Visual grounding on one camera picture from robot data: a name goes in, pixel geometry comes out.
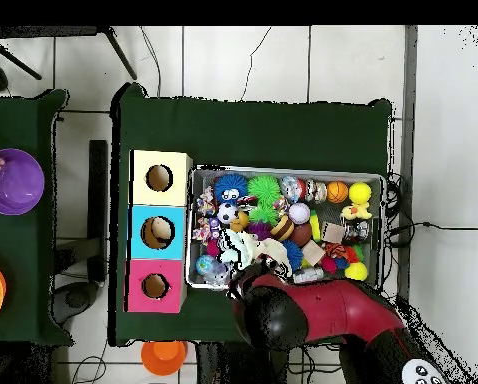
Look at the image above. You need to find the purple plastic bowl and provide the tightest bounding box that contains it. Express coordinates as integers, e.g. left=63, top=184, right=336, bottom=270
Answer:
left=0, top=147, right=46, bottom=216

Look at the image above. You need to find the cream white waffle cloth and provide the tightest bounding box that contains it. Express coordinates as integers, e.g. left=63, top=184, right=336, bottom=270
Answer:
left=217, top=228, right=293, bottom=277

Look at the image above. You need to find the wooden box with three holes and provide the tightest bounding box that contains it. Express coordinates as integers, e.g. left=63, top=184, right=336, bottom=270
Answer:
left=123, top=149, right=194, bottom=314

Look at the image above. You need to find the dark green side tablecloth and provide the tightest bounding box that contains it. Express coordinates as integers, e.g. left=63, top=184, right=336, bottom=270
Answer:
left=0, top=88, right=74, bottom=347

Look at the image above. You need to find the black upright panel stand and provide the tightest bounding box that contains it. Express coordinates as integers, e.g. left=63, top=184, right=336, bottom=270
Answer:
left=51, top=139, right=109, bottom=326

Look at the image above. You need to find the black tripod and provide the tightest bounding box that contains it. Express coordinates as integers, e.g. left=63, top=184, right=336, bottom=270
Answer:
left=0, top=25, right=139, bottom=81

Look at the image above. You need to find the blue spiky ball with eyes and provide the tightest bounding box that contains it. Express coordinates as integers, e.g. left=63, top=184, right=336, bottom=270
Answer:
left=213, top=173, right=249, bottom=205

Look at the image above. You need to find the small soccer ball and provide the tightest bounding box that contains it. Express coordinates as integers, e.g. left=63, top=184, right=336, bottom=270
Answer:
left=216, top=202, right=239, bottom=225

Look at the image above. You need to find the orange plastic cup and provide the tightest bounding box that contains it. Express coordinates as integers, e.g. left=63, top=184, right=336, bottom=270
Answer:
left=140, top=340, right=189, bottom=377

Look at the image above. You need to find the large green spiky ball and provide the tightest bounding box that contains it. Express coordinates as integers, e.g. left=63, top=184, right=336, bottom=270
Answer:
left=246, top=174, right=282, bottom=205

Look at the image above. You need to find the toy hamburger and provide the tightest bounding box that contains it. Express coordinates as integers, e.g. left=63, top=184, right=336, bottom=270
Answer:
left=269, top=215, right=295, bottom=242

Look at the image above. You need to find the plain wooden cube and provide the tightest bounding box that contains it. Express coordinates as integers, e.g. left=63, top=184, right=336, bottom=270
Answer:
left=301, top=239, right=327, bottom=266

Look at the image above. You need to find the small orange basketball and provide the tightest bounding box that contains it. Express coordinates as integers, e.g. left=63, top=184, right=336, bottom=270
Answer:
left=325, top=180, right=349, bottom=204

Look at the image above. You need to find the yellow duck plush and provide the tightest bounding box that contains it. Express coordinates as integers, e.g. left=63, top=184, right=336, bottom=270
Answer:
left=339, top=201, right=373, bottom=221

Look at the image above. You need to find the yellow foam ball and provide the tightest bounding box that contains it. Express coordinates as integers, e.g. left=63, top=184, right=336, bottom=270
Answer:
left=343, top=261, right=369, bottom=282
left=348, top=181, right=373, bottom=203

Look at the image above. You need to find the thin black floor cable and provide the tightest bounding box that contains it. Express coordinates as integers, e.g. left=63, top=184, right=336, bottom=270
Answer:
left=240, top=25, right=273, bottom=102

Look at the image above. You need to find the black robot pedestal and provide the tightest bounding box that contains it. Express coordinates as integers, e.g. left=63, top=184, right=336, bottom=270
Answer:
left=194, top=342, right=248, bottom=384

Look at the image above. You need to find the shallow wire mesh bin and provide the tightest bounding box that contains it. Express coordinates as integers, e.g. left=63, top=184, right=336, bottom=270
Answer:
left=184, top=164, right=387, bottom=296

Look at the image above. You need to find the black power cable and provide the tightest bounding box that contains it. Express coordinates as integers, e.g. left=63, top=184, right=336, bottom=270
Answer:
left=386, top=220, right=478, bottom=232

